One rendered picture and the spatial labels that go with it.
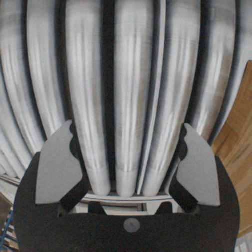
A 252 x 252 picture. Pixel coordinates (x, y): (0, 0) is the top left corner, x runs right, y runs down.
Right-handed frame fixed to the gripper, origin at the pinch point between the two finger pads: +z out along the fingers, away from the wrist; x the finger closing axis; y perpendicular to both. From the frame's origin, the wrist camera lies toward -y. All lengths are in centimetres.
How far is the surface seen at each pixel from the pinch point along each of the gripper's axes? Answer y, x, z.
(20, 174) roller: 22.2, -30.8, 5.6
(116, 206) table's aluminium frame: 45.6, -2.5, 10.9
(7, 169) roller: 21.8, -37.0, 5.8
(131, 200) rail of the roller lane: 29.5, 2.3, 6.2
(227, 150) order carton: 5.7, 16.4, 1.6
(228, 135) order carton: 3.9, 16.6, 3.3
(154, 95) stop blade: -0.4, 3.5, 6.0
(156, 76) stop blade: -3.0, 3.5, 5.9
